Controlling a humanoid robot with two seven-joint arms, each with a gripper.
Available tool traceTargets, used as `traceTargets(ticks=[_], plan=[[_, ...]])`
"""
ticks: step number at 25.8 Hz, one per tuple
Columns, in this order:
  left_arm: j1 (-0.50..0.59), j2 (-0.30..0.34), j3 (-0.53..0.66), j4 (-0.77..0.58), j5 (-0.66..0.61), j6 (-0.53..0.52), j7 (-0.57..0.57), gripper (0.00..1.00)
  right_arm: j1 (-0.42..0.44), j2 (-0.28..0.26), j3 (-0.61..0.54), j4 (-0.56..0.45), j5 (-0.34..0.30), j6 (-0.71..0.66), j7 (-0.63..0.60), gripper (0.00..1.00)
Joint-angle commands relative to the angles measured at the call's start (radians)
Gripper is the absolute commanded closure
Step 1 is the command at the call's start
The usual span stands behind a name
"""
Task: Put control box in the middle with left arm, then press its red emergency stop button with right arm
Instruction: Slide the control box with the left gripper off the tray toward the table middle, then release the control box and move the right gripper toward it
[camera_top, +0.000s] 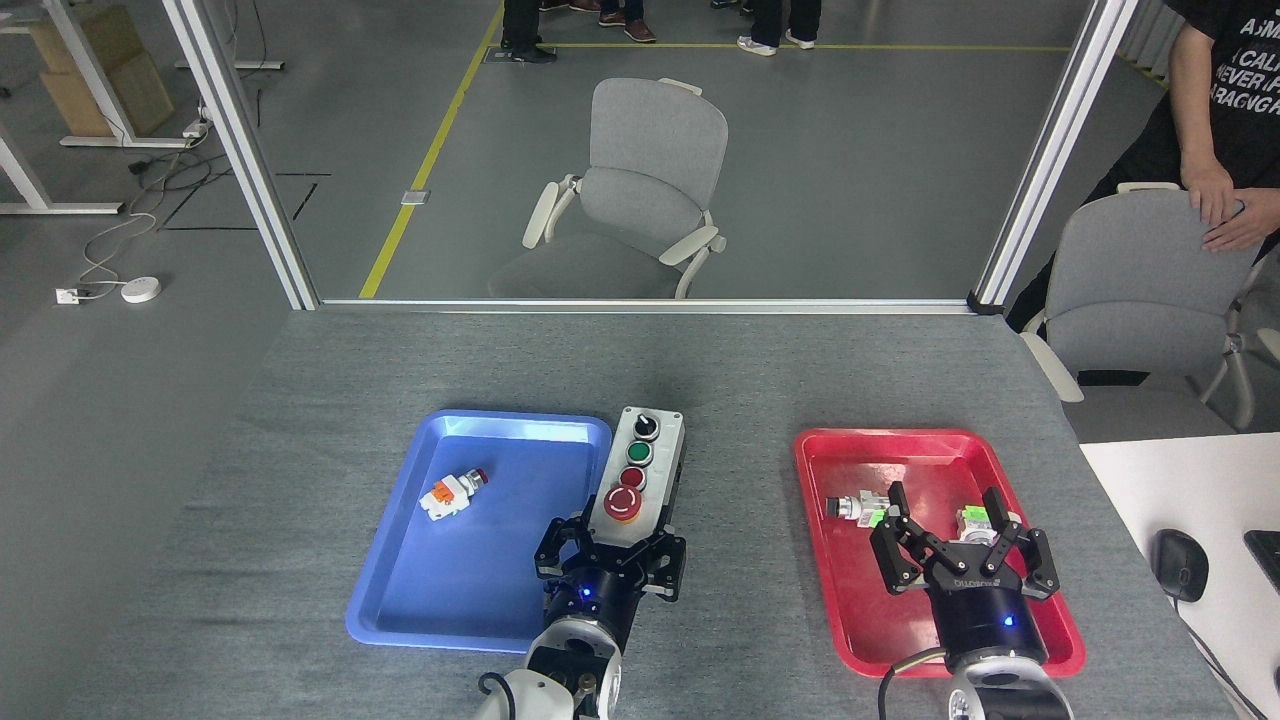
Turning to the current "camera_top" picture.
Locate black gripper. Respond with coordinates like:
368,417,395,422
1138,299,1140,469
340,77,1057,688
869,482,1061,674
533,514,689,632

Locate white control box with buttons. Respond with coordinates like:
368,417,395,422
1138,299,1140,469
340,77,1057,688
585,406,688,551

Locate cardboard box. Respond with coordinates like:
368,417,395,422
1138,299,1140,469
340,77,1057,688
28,5,175,139

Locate person's right hand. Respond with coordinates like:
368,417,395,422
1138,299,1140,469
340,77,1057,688
1181,159,1246,230

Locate person's left hand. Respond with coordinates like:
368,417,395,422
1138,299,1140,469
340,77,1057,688
1202,188,1280,254

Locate red plastic tray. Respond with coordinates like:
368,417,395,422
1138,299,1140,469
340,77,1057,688
793,428,1087,679

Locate blue plastic tray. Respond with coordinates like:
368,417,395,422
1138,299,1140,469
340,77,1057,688
346,409,613,656

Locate white table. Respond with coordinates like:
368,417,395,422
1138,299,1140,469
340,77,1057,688
1079,432,1280,720

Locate black computer mouse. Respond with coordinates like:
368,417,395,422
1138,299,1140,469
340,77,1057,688
1150,529,1210,603

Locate black keyboard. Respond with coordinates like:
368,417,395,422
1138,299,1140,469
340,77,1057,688
1243,530,1280,593

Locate grey office chair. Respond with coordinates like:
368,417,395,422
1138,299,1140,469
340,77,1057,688
488,77,730,300
1019,182,1280,443

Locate person with brown shoes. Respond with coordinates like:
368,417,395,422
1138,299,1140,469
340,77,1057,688
597,0,658,44

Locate person with black shoes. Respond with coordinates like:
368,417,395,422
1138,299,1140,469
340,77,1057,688
499,0,559,65

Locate person with white shoes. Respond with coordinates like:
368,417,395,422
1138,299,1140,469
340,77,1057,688
736,0,823,57

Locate black-knob switch with green block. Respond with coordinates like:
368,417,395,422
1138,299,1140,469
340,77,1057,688
826,491,892,530

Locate orange white red-cap switch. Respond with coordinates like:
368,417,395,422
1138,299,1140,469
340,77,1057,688
419,468,490,522

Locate silver aluminium rail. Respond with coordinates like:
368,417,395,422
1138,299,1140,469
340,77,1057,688
318,297,977,316

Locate black mouse cable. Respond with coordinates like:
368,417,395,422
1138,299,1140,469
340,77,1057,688
1183,598,1273,720

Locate silver aluminium post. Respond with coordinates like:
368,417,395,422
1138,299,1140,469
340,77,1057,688
972,0,1141,314
163,0,320,311

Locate white floor cable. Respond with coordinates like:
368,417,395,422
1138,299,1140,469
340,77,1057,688
76,208,160,298

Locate white desk frame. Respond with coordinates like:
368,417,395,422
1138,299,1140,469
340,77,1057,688
0,0,201,216

